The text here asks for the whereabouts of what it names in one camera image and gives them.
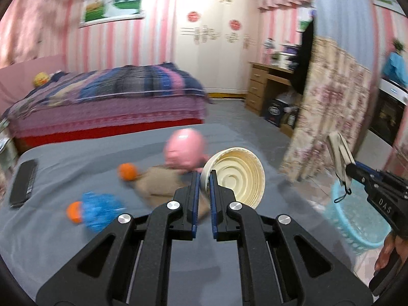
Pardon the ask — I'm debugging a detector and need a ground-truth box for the wooden desk with drawers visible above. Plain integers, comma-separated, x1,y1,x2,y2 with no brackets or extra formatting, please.
245,62,302,137

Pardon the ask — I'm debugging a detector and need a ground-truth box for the blue cloth with plant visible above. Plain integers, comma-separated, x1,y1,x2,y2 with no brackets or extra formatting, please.
382,38,407,88

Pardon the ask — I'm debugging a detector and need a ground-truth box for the framed landscape picture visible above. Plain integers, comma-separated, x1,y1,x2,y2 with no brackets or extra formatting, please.
80,0,145,27

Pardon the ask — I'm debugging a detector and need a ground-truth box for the brown cardboard piece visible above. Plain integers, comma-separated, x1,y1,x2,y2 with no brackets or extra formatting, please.
133,164,202,209

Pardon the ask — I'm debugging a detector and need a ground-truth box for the small orange tangerine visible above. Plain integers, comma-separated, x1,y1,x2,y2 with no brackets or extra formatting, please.
118,163,138,182

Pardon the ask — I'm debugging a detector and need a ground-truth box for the bed with patchwork quilt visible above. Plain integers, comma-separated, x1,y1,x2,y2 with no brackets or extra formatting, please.
1,55,209,153

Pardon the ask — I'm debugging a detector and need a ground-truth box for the yellow duck plush toy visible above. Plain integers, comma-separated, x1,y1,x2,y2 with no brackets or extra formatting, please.
32,72,50,88

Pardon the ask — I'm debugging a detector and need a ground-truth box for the pink piggy bank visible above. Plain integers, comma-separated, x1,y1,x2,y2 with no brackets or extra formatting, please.
163,128,209,173

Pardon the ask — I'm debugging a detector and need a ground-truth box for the blue plastic bag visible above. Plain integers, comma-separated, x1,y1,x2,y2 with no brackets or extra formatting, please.
81,192,126,233

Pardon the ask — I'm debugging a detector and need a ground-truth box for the black leather wallet case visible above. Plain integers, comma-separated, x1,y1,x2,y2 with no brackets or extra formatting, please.
9,160,37,208

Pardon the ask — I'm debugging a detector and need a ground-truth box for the light blue laundry basket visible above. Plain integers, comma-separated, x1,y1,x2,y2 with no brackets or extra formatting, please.
324,180,391,255

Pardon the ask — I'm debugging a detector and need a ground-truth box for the white wardrobe with decals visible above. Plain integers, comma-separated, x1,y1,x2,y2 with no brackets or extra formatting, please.
174,0,259,96

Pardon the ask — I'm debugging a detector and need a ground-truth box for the black hanging garment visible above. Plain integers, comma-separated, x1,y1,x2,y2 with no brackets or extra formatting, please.
290,19,314,95

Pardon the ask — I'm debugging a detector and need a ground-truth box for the water dispenser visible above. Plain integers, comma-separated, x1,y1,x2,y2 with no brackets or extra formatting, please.
368,77,408,147

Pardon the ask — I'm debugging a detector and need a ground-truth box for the grey blue bed sheet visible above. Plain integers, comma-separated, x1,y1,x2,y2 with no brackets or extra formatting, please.
1,124,355,305

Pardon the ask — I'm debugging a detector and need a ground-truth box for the floral curtain right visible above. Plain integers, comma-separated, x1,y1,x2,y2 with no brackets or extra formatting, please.
279,36,372,182

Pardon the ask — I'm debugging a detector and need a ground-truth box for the person's hand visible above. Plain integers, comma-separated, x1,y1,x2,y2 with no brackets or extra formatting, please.
374,232,408,272

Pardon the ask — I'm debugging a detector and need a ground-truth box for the orange bottle cap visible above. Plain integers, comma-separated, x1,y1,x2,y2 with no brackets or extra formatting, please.
66,201,82,224

